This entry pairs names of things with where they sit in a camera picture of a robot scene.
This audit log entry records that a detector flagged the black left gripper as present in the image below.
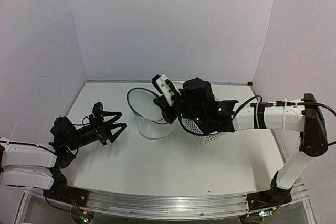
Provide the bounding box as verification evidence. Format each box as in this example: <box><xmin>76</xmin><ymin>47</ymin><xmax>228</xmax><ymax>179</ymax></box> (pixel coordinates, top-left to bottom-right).
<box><xmin>66</xmin><ymin>110</ymin><xmax>126</xmax><ymax>151</ymax></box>

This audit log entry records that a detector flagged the white plastic basket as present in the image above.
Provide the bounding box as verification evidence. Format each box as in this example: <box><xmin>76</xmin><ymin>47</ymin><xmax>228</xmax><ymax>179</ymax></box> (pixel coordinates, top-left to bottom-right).
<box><xmin>178</xmin><ymin>93</ymin><xmax>236</xmax><ymax>145</ymax></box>

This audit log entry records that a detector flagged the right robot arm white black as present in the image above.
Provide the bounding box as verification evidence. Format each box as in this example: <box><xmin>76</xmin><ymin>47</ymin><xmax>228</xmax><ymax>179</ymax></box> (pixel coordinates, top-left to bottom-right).
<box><xmin>152</xmin><ymin>74</ymin><xmax>335</xmax><ymax>205</ymax></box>

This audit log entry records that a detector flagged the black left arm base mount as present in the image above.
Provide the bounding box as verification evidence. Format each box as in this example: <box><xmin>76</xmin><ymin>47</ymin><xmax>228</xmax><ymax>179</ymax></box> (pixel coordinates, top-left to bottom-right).
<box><xmin>43</xmin><ymin>168</ymin><xmax>89</xmax><ymax>207</ymax></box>

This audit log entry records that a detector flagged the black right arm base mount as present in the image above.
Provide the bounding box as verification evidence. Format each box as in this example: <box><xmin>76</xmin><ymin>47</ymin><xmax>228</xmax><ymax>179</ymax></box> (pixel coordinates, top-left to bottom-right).
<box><xmin>246</xmin><ymin>172</ymin><xmax>292</xmax><ymax>213</ymax></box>

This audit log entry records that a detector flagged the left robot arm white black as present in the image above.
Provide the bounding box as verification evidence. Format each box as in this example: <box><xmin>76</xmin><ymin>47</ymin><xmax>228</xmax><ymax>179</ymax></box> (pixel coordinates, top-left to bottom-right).
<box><xmin>1</xmin><ymin>111</ymin><xmax>127</xmax><ymax>201</ymax></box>

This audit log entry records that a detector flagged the white mesh laundry bag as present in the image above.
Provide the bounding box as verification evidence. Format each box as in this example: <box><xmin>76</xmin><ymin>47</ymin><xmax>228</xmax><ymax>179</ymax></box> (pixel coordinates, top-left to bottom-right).
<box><xmin>126</xmin><ymin>87</ymin><xmax>174</xmax><ymax>140</ymax></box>

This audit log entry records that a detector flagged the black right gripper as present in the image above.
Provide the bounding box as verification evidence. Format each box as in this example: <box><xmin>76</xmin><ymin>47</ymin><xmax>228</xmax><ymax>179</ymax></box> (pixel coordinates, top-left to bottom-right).
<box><xmin>153</xmin><ymin>89</ymin><xmax>206</xmax><ymax>125</ymax></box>

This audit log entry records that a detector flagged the aluminium table front rail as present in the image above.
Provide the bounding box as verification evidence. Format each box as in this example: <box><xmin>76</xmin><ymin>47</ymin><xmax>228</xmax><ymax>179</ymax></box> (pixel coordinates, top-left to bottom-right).
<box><xmin>26</xmin><ymin>183</ymin><xmax>308</xmax><ymax>216</ymax></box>

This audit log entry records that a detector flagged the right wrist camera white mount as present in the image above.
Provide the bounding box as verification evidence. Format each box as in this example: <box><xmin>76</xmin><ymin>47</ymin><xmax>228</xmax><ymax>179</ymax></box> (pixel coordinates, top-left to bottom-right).
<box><xmin>152</xmin><ymin>74</ymin><xmax>180</xmax><ymax>106</ymax></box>

